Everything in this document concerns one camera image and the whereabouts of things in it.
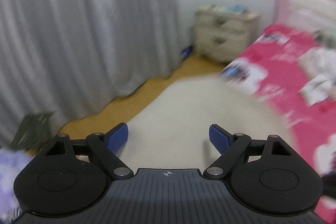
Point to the beige zip jacket black trim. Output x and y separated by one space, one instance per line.
197 103

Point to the dark green basket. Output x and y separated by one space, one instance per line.
31 129

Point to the blue cloth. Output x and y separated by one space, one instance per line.
236 8

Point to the lavender fuzzy cloth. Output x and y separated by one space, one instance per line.
10 179

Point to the pink floral blanket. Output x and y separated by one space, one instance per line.
288 56

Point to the cream nightstand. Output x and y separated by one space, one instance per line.
223 37

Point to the blue object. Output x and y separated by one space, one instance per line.
187 51

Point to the grey curtain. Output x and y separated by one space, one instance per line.
78 29

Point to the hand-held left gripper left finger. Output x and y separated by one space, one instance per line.
118 136

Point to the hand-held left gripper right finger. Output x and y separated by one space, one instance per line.
219 137

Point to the white garment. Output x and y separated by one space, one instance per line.
317 64

